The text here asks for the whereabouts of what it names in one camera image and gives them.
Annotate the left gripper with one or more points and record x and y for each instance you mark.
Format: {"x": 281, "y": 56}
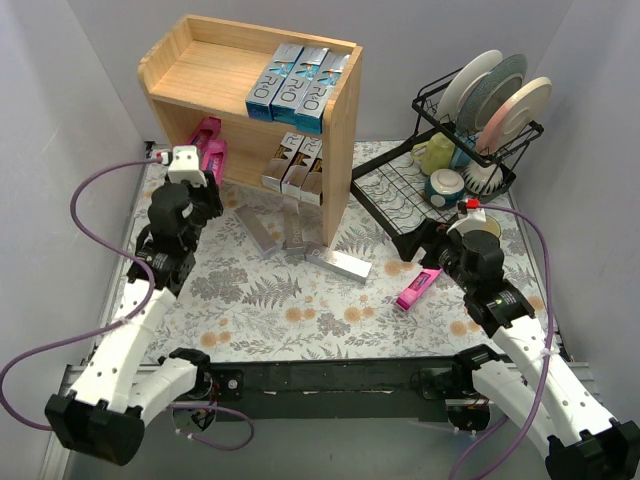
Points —
{"x": 209, "y": 195}

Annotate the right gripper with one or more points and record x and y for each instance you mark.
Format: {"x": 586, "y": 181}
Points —
{"x": 431, "y": 240}

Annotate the pink toothpaste box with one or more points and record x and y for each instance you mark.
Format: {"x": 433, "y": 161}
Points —
{"x": 421, "y": 283}
{"x": 208, "y": 129}
{"x": 215, "y": 157}

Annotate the silver black gold toothpaste box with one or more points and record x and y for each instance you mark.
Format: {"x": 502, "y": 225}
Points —
{"x": 298, "y": 170}

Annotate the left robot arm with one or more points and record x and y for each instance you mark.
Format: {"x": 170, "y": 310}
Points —
{"x": 105, "y": 412}

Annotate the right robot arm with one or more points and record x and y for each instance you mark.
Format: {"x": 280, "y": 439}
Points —
{"x": 577, "y": 437}

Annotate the wooden two-tier shelf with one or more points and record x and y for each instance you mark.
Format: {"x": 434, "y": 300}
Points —
{"x": 205, "y": 67}

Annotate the silver toothpaste box slanted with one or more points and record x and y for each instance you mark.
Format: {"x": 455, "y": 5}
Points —
{"x": 257, "y": 232}

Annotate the teal spotted bowl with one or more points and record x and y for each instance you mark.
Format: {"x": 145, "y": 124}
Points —
{"x": 444, "y": 188}

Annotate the cream enamel mug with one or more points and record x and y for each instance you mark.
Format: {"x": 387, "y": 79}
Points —
{"x": 491, "y": 225}

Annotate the silver Protect toothpaste box upright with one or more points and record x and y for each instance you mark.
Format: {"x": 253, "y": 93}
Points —
{"x": 294, "y": 243}

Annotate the green mug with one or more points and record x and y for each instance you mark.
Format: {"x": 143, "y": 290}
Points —
{"x": 434, "y": 154}

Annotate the blue mug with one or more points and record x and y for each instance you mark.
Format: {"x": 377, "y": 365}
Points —
{"x": 460, "y": 159}

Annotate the black striped white bowl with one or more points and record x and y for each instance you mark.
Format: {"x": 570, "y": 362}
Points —
{"x": 482, "y": 180}

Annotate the floral table mat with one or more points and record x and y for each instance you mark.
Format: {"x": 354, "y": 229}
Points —
{"x": 238, "y": 305}

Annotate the pink and cream plate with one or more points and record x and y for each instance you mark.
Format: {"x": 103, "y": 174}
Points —
{"x": 513, "y": 116}

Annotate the white plate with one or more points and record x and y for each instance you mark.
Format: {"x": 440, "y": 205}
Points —
{"x": 464, "y": 83}

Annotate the grey speckled plate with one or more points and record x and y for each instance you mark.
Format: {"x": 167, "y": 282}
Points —
{"x": 491, "y": 93}

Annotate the black wire dish rack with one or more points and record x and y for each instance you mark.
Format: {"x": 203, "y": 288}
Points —
{"x": 416, "y": 185}

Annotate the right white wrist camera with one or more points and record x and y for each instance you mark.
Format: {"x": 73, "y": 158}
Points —
{"x": 471, "y": 217}

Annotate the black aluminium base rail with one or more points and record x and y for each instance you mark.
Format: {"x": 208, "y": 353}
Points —
{"x": 427, "y": 389}

